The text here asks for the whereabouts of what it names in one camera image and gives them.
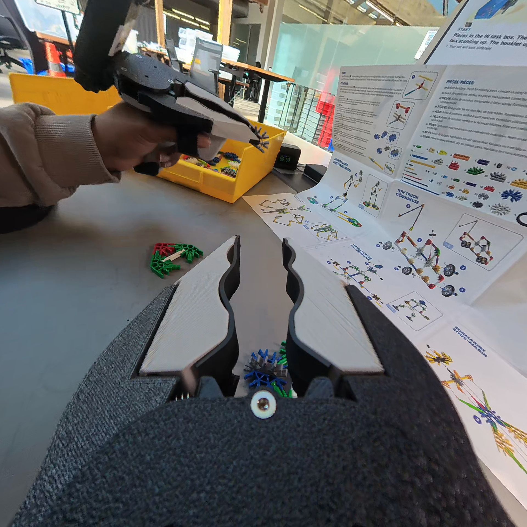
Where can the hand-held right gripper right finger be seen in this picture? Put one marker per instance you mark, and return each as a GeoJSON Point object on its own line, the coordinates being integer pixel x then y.
{"type": "Point", "coordinates": [338, 329]}

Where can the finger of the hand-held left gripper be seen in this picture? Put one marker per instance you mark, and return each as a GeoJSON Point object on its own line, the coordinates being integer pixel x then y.
{"type": "Point", "coordinates": [218, 111]}

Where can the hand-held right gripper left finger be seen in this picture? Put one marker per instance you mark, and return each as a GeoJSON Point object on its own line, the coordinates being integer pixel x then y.
{"type": "Point", "coordinates": [189, 329]}

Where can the green red toy connector assembly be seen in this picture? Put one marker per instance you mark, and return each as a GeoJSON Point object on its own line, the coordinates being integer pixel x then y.
{"type": "Point", "coordinates": [160, 263]}

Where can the blue grey toy connector cluster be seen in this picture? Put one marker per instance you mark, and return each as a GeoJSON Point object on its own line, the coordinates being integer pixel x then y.
{"type": "Point", "coordinates": [262, 370]}

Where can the grey desk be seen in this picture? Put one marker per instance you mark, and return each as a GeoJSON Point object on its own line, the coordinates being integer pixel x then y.
{"type": "Point", "coordinates": [82, 272]}

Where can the printed task card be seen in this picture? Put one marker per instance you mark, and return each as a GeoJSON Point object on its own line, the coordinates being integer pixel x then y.
{"type": "Point", "coordinates": [486, 37]}

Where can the person's left hand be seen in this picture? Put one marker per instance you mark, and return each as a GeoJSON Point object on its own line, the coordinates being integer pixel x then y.
{"type": "Point", "coordinates": [123, 136]}

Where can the pile of toy pieces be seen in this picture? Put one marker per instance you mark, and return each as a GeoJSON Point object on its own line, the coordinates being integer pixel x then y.
{"type": "Point", "coordinates": [218, 162]}

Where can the wooden office table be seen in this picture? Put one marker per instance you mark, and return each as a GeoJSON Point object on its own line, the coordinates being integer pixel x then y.
{"type": "Point", "coordinates": [263, 72]}

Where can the black digital clock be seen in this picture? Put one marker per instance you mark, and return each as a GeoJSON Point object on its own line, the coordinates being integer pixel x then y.
{"type": "Point", "coordinates": [286, 156]}

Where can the small black device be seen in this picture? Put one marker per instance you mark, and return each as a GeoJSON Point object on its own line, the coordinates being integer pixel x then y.
{"type": "Point", "coordinates": [314, 173]}

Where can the black office chair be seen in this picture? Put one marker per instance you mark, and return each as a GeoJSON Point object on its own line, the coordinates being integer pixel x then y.
{"type": "Point", "coordinates": [10, 41]}

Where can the fold-out toy instruction sheet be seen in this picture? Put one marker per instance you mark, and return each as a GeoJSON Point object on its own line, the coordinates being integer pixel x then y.
{"type": "Point", "coordinates": [461, 263]}

